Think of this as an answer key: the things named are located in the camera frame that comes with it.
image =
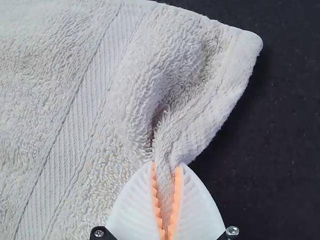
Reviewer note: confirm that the black mat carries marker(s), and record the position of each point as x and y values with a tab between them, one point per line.
275	125

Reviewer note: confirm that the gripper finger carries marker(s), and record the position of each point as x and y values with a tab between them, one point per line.
197	212
132	210

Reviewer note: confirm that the pale towel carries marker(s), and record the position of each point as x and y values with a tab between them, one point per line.
75	100

